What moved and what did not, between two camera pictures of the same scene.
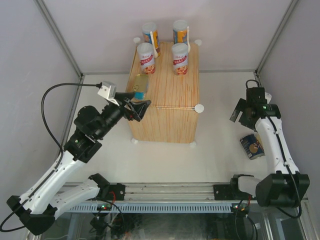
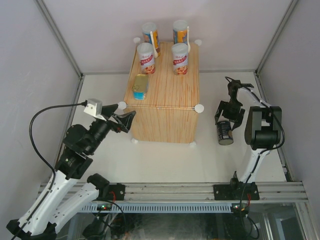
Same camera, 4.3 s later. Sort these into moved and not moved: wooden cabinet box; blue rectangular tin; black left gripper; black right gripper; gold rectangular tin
Moved: black left gripper; blue rectangular tin; black right gripper
Not moved: wooden cabinet box; gold rectangular tin
